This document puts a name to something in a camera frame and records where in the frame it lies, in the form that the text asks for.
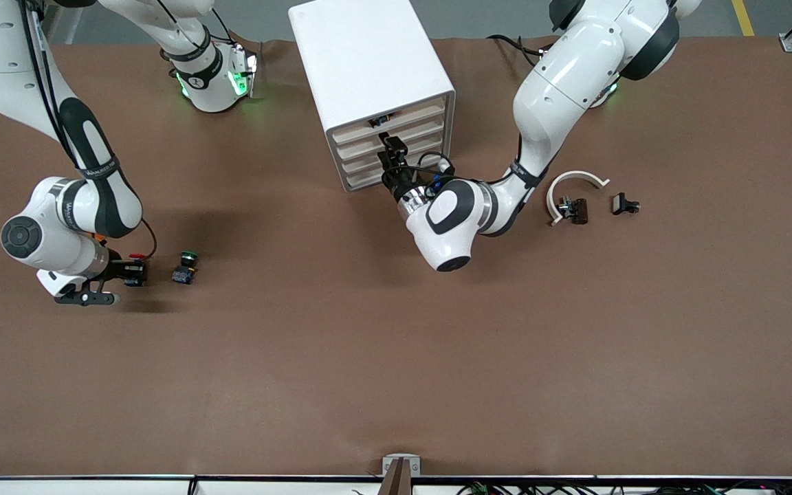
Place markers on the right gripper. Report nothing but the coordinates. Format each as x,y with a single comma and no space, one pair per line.
121,269

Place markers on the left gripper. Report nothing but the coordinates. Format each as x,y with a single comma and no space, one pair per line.
396,180

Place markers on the red push button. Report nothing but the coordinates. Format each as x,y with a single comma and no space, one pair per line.
140,256

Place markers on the white plastic drawer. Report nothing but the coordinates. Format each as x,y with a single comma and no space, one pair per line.
423,128
361,163
423,113
361,180

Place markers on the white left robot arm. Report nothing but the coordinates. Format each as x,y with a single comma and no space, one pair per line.
575,69

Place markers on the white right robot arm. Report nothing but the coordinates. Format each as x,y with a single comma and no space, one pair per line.
45,234

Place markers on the small black drawer item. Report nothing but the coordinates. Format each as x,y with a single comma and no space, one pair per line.
379,122

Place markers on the green push button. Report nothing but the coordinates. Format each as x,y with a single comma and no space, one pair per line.
186,268

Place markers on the white drawer cabinet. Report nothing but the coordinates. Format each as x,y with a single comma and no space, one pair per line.
361,62

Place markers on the white curved plastic arc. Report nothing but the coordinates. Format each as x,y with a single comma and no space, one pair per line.
575,175

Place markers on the brown table cover sheet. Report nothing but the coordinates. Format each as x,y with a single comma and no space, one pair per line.
396,344

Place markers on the dark brown electrical component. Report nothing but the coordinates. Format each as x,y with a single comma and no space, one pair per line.
579,210

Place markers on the dark brown upright bar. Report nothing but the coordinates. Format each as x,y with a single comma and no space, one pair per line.
396,481

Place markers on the yellow floor tape strip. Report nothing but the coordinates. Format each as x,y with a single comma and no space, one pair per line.
742,17

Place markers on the white table edge rail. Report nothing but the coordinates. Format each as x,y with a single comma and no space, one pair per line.
93,487

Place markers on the small black switch part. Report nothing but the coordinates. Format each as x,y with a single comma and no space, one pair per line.
621,203

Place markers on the grey metal mount bracket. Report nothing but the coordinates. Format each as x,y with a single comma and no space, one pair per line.
415,467

